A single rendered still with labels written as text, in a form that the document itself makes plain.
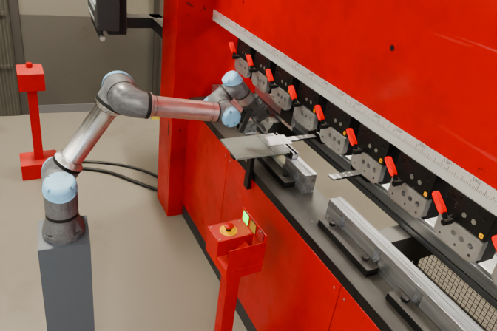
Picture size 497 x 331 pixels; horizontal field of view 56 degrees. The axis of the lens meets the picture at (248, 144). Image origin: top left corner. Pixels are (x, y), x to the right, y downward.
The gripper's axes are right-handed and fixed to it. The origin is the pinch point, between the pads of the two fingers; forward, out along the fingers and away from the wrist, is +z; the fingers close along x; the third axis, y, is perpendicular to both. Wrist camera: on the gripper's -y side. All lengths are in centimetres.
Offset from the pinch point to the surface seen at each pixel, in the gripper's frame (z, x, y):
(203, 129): 17, 58, -21
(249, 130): 16.9, 30.1, -2.5
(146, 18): -23, 139, -3
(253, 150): -1.7, -5.7, -9.4
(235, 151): -7.0, -5.0, -15.7
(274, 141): 6.6, -0.8, 0.9
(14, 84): -5, 265, -123
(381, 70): -34, -54, 36
